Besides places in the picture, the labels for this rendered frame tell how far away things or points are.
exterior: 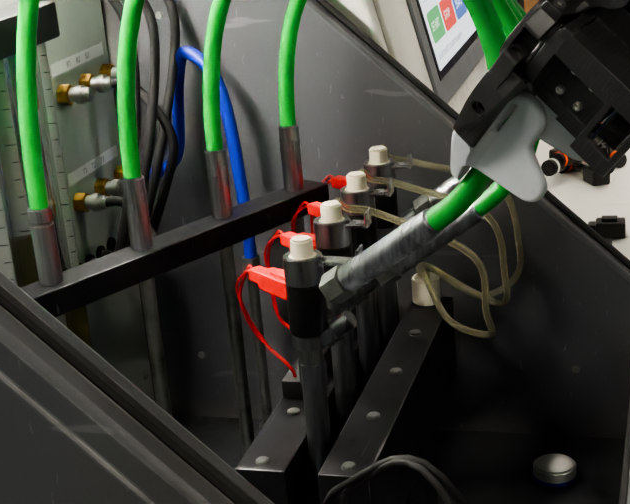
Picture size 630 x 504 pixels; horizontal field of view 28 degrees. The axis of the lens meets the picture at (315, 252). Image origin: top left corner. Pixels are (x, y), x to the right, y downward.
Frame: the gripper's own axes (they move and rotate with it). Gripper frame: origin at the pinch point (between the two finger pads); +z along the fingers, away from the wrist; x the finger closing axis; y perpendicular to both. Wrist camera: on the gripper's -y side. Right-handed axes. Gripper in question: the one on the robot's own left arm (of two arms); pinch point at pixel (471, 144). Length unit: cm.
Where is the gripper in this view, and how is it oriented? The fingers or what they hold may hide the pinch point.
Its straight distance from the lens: 73.1
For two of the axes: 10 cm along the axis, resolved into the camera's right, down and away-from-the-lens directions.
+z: -3.1, 5.0, 8.1
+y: 6.7, 7.2, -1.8
